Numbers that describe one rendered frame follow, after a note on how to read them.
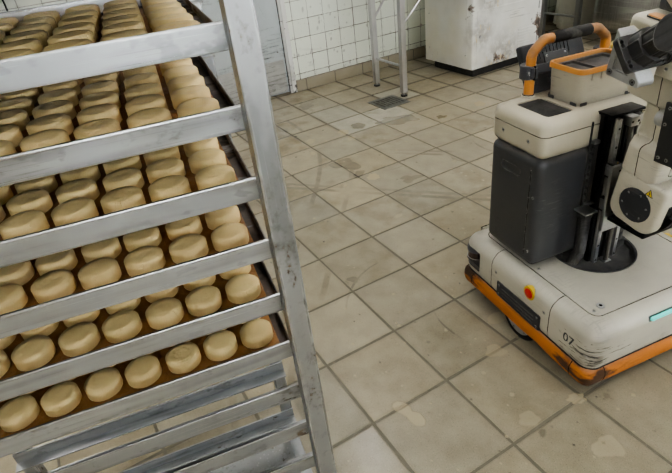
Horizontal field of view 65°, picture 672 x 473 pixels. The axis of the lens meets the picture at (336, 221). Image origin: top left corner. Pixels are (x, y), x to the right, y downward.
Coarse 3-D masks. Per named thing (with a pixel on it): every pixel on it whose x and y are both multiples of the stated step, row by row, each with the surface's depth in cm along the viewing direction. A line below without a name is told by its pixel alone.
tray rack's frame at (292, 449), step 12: (288, 444) 148; (300, 444) 147; (252, 456) 146; (264, 456) 146; (276, 456) 145; (288, 456) 145; (36, 468) 124; (228, 468) 144; (240, 468) 143; (252, 468) 143; (264, 468) 142
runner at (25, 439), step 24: (240, 360) 76; (264, 360) 78; (168, 384) 73; (192, 384) 75; (96, 408) 71; (120, 408) 72; (24, 432) 69; (48, 432) 70; (72, 432) 71; (0, 456) 69
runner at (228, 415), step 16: (256, 400) 81; (272, 400) 82; (288, 400) 83; (208, 416) 79; (224, 416) 80; (240, 416) 81; (160, 432) 77; (176, 432) 78; (192, 432) 79; (128, 448) 76; (144, 448) 77; (160, 448) 78; (80, 464) 74; (96, 464) 75; (112, 464) 76
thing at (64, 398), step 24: (216, 336) 81; (240, 336) 81; (264, 336) 80; (144, 360) 78; (168, 360) 78; (192, 360) 77; (216, 360) 79; (72, 384) 76; (96, 384) 75; (120, 384) 76; (144, 384) 76; (0, 408) 73; (24, 408) 73; (48, 408) 72; (72, 408) 74; (0, 432) 72
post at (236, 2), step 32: (224, 0) 51; (256, 32) 53; (256, 64) 55; (256, 96) 56; (256, 128) 58; (256, 160) 60; (288, 224) 65; (288, 256) 67; (288, 288) 69; (288, 320) 72; (320, 384) 80; (320, 416) 83; (320, 448) 87
